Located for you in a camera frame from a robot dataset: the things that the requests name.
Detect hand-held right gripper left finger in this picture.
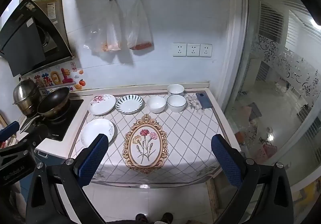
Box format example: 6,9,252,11
25,134,109,224

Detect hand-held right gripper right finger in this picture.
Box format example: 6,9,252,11
211,134,294,224

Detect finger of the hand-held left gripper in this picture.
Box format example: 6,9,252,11
20,124,49,151
0,121,20,142

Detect white bowl with dark rim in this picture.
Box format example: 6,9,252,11
167,94,187,113

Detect white plate with grey flower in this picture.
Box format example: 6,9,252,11
80,119,116,148

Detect black induction cooktop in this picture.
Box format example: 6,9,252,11
22,98,84,142

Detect steel steamer pot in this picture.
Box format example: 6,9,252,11
12,77,42,116

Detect printed diamond pattern tablecloth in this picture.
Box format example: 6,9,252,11
68,92,227,185

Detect white plate with pink flowers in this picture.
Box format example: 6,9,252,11
88,94,117,116

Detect blue smartphone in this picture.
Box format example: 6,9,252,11
196,92,213,109

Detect white plate with striped rim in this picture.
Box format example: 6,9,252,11
115,94,144,114

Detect plain white bowl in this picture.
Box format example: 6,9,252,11
146,96,167,114

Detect white bowl with blue pattern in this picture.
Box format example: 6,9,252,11
167,84,185,96

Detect patterned glass sliding door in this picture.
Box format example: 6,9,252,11
223,0,321,214

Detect black range hood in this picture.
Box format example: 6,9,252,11
0,0,76,77

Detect plastic bag with orange contents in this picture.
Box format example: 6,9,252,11
85,0,122,52

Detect plastic bag with red contents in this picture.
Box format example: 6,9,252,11
125,0,153,51

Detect dark wok with handle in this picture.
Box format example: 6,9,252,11
20,87,71,133

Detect colourful wall stickers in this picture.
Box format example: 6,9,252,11
34,62,87,94

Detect white wall socket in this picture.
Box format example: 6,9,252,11
186,43,200,57
200,44,213,58
173,43,187,57

